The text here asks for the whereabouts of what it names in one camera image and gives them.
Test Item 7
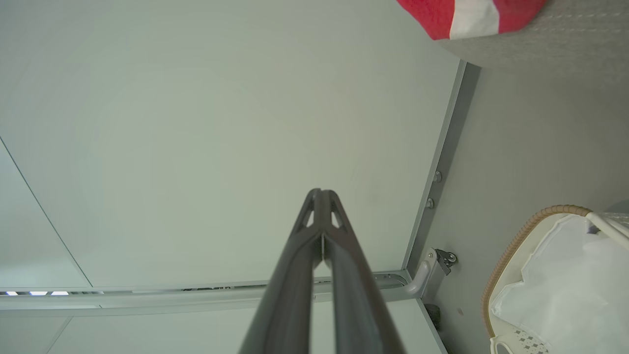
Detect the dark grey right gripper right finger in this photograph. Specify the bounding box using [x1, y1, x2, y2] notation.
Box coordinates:
[322, 189, 406, 354]

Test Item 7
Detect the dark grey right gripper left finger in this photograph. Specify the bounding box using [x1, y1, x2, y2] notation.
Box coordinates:
[239, 188, 325, 354]

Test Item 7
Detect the red garment with white stripes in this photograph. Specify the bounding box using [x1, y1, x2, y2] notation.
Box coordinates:
[396, 0, 548, 41]

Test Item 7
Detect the wicker rimmed laundry basket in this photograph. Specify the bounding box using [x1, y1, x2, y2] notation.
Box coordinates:
[481, 204, 629, 354]

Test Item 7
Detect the small black caster wheel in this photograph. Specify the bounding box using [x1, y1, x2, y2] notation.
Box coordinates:
[434, 248, 458, 276]

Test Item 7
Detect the white diamond patterned fabric piece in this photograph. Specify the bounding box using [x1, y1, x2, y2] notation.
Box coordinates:
[490, 322, 548, 354]

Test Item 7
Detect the white sheer fabric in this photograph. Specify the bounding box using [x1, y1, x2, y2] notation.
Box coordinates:
[490, 214, 629, 354]

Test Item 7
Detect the grey horizontal frame rail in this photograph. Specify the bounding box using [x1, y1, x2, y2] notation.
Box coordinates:
[0, 270, 423, 318]

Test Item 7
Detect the grey partition frame post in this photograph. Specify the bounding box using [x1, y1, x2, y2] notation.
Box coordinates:
[402, 59, 482, 300]

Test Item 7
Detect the white basket handle bar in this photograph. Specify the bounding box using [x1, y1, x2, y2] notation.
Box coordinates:
[585, 211, 629, 251]

